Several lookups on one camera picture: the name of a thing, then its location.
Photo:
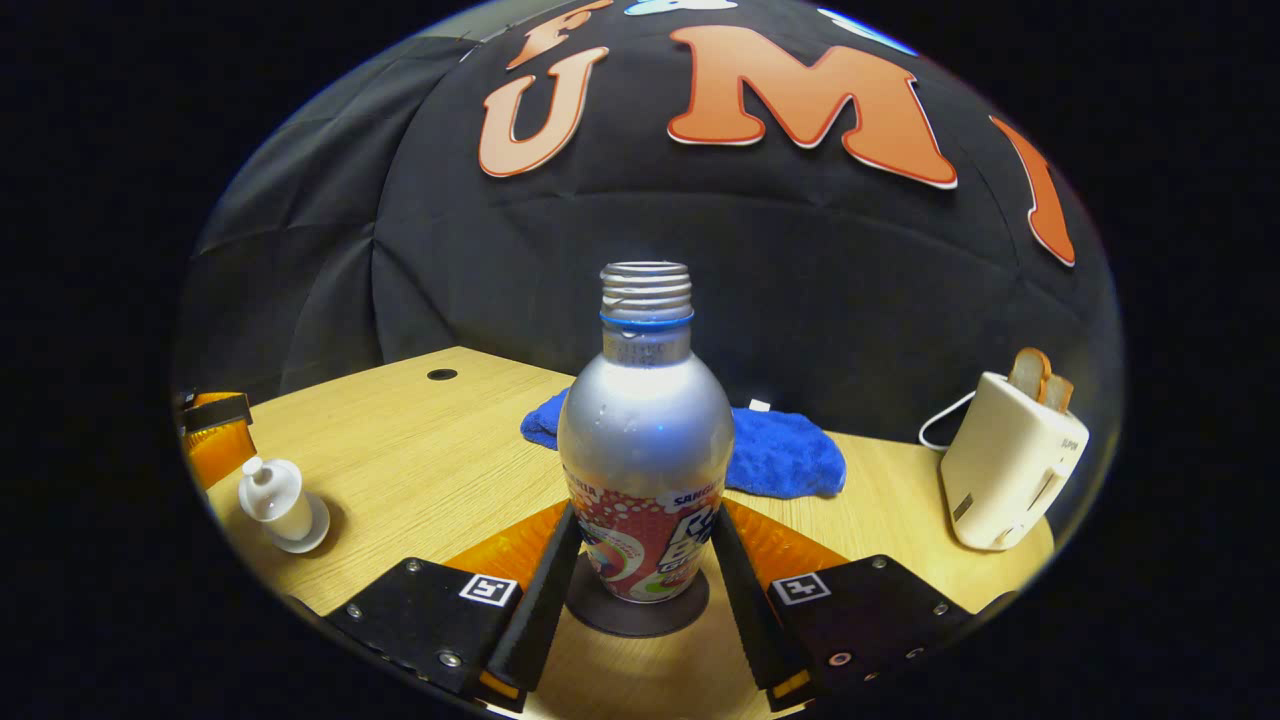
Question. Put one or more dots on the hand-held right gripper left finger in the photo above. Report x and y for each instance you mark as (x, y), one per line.
(540, 620)

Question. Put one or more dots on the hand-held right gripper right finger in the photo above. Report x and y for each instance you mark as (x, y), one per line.
(755, 620)

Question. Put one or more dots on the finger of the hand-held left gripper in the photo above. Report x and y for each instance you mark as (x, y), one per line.
(215, 412)

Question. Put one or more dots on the dark round coaster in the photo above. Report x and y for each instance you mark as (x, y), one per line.
(590, 612)

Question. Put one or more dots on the white teacup lid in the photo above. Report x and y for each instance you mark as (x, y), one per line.
(268, 485)

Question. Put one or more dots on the silver water bottle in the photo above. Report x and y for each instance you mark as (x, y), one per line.
(645, 440)

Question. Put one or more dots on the white saucer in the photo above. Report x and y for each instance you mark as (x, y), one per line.
(318, 525)

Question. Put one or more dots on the blue towel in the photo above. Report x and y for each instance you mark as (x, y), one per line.
(780, 450)

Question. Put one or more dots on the white toaster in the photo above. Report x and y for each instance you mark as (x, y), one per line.
(1005, 470)

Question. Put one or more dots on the toast slice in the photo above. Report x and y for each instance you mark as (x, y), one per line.
(1030, 372)
(1060, 393)

